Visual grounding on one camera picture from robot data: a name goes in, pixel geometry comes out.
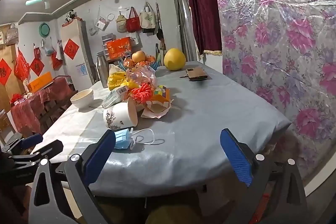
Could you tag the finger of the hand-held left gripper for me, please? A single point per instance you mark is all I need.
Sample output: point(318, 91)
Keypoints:
point(31, 140)
point(48, 148)

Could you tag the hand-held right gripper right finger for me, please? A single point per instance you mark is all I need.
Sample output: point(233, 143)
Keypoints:
point(236, 158)

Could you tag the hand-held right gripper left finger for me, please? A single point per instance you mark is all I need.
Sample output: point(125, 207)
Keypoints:
point(101, 154)

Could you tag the blue face mask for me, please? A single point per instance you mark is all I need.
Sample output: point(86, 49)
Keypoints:
point(122, 138)

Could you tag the red silver snack wrapper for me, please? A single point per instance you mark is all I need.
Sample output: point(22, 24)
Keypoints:
point(141, 75)

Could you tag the red covered side table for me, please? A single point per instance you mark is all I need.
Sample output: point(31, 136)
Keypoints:
point(31, 106)

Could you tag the white floral cup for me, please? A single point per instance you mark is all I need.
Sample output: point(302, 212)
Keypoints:
point(118, 116)

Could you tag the light blue tablecloth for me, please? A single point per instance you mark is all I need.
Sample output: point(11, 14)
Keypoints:
point(197, 121)

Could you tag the white teal carton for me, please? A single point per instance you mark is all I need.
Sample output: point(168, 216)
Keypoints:
point(114, 98)

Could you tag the white bowl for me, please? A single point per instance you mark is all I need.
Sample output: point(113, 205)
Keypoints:
point(81, 99)

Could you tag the orange cardboard box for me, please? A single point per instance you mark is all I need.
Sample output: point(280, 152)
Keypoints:
point(39, 82)

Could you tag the beige paper wrapper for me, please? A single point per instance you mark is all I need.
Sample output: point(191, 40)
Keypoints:
point(155, 111)

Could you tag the red diamond paper decoration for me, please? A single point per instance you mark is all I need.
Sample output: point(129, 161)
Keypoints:
point(71, 49)
point(36, 66)
point(4, 71)

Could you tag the red net bag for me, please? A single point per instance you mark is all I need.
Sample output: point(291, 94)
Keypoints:
point(141, 92)

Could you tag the red plastic bag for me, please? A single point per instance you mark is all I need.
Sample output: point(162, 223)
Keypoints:
point(21, 66)

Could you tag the yellow plastic bag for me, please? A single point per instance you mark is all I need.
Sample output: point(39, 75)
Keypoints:
point(116, 79)

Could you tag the orange snack wrapper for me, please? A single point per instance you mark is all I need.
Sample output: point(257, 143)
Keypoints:
point(160, 98)

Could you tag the steel thermos flask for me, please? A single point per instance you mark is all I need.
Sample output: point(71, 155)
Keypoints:
point(103, 71)

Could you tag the olive yellow cloth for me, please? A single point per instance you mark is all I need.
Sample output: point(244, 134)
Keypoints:
point(173, 216)

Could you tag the brown cardboard piece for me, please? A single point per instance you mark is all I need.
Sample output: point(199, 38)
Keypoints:
point(197, 74)

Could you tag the blue fruit basket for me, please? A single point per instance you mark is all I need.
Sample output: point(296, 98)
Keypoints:
point(155, 65)

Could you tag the yellow pear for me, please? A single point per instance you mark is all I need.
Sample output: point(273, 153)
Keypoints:
point(138, 56)

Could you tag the orange gift box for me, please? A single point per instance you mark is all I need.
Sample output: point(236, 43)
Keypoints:
point(118, 48)

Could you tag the yellow pomelo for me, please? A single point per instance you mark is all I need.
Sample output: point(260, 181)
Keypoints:
point(174, 60)

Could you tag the white fridge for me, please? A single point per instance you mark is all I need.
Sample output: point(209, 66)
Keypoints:
point(72, 29)

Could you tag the floral wrapped mattress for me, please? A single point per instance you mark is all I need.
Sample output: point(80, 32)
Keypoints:
point(275, 43)

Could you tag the panda plush toy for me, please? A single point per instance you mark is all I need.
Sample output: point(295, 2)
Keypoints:
point(70, 17)

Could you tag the clear plastic package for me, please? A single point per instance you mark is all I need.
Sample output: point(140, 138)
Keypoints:
point(102, 22)

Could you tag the beige hanging bag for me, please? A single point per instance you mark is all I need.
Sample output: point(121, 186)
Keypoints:
point(121, 23)

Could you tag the red tote bag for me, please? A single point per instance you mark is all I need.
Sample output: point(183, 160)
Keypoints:
point(134, 22)

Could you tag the white tote bag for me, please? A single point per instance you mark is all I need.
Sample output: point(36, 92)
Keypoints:
point(147, 19)

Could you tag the maroon curtain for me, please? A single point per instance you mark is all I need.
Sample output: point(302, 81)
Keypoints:
point(202, 3)

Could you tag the green wall basin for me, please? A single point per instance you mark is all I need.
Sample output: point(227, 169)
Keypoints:
point(44, 29)

